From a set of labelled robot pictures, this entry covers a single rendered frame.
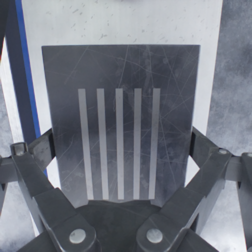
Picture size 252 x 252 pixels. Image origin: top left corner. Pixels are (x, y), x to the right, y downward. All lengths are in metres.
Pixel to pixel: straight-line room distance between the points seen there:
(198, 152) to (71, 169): 0.12
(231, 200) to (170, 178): 2.04
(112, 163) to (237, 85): 1.60
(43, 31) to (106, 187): 0.20
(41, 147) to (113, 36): 0.16
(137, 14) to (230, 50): 1.46
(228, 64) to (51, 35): 1.52
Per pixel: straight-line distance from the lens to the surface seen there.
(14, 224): 2.47
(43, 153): 0.17
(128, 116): 0.16
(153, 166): 0.18
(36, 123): 1.00
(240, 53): 1.71
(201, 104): 0.26
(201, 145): 0.17
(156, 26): 0.25
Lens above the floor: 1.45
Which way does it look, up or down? 72 degrees down
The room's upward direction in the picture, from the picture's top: 179 degrees clockwise
